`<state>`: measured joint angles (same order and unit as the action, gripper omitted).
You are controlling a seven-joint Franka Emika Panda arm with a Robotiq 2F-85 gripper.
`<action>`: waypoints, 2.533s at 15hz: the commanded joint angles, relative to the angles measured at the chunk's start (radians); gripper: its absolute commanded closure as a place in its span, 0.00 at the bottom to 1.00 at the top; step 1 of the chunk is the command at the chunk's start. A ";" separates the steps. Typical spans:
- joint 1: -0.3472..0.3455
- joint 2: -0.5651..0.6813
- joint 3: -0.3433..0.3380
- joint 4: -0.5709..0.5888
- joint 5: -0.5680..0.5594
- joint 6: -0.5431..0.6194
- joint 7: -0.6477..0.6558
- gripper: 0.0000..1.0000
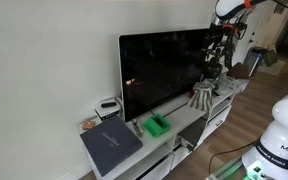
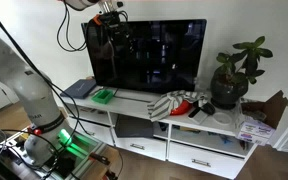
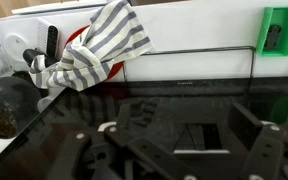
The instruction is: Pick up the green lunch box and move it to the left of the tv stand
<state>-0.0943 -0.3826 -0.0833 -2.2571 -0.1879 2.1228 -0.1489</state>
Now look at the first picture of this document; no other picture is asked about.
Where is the small grey metal bottle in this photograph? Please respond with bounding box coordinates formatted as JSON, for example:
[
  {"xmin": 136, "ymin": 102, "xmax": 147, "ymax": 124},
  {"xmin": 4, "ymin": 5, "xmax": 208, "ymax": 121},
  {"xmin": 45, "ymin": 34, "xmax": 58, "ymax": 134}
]
[{"xmin": 132, "ymin": 119, "xmax": 143, "ymax": 137}]

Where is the white tv stand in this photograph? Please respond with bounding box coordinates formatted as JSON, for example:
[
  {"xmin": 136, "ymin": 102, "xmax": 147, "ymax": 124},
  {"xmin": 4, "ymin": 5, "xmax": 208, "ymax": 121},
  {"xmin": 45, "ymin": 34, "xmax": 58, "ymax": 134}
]
[{"xmin": 80, "ymin": 89, "xmax": 235, "ymax": 180}]

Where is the black av receiver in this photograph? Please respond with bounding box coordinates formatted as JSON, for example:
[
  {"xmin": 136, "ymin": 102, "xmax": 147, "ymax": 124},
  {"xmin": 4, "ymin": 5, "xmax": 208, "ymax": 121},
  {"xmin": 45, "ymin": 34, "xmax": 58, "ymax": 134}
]
[{"xmin": 177, "ymin": 118, "xmax": 206, "ymax": 151}]

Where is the green bag on floor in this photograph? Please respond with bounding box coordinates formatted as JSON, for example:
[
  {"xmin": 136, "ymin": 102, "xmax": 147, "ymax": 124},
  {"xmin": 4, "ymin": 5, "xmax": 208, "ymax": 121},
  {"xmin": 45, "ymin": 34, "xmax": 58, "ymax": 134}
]
[{"xmin": 264, "ymin": 50, "xmax": 277, "ymax": 67}]

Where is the black flat screen tv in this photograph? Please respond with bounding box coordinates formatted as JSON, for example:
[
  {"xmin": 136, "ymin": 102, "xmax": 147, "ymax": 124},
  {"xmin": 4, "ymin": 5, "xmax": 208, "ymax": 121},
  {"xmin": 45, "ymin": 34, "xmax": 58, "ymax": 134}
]
[{"xmin": 119, "ymin": 29, "xmax": 208, "ymax": 121}]

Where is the white set-top box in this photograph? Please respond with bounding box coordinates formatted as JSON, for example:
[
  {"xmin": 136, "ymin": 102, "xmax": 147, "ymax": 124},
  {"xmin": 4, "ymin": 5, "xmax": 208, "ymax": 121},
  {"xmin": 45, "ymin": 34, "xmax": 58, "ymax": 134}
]
[{"xmin": 94, "ymin": 98, "xmax": 121, "ymax": 120}]

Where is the dark brown pouch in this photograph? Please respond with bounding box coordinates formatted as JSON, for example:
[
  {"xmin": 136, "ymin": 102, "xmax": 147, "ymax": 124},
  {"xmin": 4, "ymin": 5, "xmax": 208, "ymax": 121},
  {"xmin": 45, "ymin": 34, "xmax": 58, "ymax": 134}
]
[{"xmin": 227, "ymin": 62, "xmax": 249, "ymax": 79}]

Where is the white game controller box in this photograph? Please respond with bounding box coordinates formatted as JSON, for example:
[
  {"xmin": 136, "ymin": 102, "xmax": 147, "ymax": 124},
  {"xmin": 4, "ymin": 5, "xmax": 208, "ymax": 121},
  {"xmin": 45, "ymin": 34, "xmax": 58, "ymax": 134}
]
[{"xmin": 217, "ymin": 74, "xmax": 249, "ymax": 94}]

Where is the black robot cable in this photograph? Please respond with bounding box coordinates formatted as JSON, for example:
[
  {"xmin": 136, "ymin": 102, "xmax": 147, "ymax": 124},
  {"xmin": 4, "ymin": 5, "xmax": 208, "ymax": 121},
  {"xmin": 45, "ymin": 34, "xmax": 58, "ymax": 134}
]
[{"xmin": 207, "ymin": 139, "xmax": 259, "ymax": 176}]

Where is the black remote control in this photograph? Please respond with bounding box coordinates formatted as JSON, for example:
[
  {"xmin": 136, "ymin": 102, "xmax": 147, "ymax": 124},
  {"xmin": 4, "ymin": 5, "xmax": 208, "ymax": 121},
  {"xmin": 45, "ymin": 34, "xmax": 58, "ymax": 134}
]
[{"xmin": 100, "ymin": 102, "xmax": 117, "ymax": 108}]

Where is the potted green plant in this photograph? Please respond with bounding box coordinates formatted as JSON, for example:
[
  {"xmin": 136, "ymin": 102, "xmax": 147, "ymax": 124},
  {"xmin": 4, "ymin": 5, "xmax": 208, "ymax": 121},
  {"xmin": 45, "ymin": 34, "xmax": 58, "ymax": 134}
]
[{"xmin": 203, "ymin": 24, "xmax": 236, "ymax": 79}]

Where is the dark grey flat box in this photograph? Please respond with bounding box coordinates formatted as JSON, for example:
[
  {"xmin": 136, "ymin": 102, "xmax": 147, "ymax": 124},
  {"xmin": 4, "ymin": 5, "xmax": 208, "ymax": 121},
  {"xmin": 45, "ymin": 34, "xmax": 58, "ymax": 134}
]
[{"xmin": 80, "ymin": 116, "xmax": 143, "ymax": 176}]

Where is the striped grey cloth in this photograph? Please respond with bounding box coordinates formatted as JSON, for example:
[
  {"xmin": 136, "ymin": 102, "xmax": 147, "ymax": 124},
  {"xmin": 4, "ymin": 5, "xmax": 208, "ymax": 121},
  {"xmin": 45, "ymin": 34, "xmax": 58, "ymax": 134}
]
[{"xmin": 188, "ymin": 79, "xmax": 216, "ymax": 112}]

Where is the small orange brown box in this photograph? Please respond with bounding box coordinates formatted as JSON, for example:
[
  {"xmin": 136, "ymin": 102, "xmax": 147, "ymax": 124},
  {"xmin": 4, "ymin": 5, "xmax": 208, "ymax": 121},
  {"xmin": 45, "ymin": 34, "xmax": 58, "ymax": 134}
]
[{"xmin": 82, "ymin": 121, "xmax": 95, "ymax": 130}]

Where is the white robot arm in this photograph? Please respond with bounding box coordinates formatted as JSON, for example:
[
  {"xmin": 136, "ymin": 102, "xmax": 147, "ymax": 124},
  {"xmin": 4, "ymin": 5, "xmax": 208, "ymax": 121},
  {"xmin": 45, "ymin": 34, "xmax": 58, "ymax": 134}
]
[{"xmin": 242, "ymin": 95, "xmax": 288, "ymax": 180}]

